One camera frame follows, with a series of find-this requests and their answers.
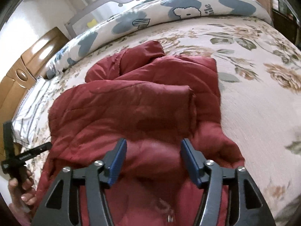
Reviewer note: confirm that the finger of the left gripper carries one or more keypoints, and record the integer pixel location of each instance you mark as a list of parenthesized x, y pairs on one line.
[(40, 149)]

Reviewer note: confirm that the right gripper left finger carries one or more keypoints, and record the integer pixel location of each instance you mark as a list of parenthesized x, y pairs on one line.
[(61, 204)]

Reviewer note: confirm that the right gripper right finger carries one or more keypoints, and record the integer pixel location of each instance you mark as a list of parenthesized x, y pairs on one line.
[(245, 203)]

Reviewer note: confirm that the red quilted puffer coat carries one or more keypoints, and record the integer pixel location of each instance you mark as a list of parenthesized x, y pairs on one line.
[(153, 101)]

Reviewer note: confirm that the person's left hand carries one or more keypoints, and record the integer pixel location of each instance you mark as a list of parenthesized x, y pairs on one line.
[(23, 194)]

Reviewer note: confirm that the striped white pillow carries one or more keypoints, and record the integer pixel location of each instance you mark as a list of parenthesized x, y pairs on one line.
[(25, 120)]

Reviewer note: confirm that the wooden headboard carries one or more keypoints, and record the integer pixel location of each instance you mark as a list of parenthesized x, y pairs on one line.
[(24, 72)]

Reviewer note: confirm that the floral bed blanket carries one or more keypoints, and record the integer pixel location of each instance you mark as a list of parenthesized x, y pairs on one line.
[(259, 78)]

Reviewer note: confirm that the cluttered dark side shelf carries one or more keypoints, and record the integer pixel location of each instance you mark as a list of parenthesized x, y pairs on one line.
[(285, 21)]

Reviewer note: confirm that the blue white cartoon duvet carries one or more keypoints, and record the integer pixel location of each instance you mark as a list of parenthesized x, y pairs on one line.
[(146, 14)]

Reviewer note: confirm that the grey bed guard rail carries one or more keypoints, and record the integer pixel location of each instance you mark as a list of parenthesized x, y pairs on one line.
[(108, 7)]

